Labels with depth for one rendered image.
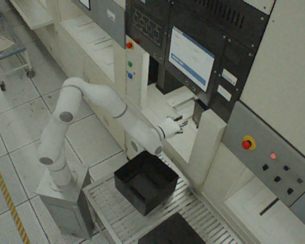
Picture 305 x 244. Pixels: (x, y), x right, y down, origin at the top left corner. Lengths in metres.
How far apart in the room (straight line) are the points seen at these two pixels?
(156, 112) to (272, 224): 1.06
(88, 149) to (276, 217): 1.90
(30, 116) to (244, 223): 2.52
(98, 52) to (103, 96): 1.45
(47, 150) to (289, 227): 1.40
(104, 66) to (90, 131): 0.87
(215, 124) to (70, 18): 2.25
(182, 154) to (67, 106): 0.90
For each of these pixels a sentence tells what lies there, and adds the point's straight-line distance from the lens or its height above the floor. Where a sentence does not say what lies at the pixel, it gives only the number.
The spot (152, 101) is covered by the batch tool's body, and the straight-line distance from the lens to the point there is 2.11.
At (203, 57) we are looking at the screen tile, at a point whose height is 1.63.
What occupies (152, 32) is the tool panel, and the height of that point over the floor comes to 1.55.
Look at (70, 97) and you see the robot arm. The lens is 1.23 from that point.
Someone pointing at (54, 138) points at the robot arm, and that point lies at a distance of 1.44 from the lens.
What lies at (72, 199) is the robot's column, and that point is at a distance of 1.81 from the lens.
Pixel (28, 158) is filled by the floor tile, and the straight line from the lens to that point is 3.01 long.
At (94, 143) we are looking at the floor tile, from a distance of 2.95.
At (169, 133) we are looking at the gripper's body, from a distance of 1.49.
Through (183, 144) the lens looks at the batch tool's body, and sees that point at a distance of 1.88.
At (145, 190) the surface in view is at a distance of 1.79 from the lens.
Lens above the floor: 2.36
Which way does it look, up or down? 50 degrees down
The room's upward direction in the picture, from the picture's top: 5 degrees clockwise
